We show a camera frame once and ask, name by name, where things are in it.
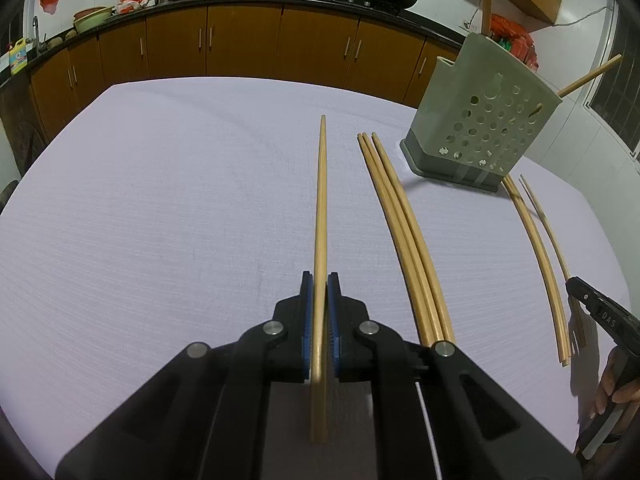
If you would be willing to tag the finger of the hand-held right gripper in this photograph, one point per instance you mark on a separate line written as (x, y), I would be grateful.
(607, 317)

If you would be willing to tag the metal faucet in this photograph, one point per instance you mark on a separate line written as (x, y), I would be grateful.
(37, 35)

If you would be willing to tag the pink plastic basin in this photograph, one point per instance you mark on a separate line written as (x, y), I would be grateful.
(92, 11)

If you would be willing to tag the wooden kitchen base cabinets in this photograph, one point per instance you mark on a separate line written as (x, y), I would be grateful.
(240, 40)

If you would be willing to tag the white wall socket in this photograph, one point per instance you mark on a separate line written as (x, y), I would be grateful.
(467, 24)

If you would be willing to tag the person's right hand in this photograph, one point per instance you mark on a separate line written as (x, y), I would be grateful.
(607, 385)

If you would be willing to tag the orange plastic bag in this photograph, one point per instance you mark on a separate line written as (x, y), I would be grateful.
(134, 1)

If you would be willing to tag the window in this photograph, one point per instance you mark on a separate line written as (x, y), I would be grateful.
(620, 85)

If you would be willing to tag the red packages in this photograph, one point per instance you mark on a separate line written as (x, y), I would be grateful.
(515, 40)

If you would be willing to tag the grey perforated utensil holder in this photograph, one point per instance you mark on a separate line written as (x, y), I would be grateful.
(480, 110)

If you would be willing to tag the green plastic basin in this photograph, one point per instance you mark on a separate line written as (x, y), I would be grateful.
(92, 25)

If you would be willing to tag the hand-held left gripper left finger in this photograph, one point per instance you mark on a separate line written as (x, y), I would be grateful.
(307, 325)

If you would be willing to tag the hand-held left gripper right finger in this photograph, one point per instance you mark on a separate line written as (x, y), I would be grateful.
(334, 325)

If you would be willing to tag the yellow detergent bottle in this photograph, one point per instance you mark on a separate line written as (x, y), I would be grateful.
(18, 56)

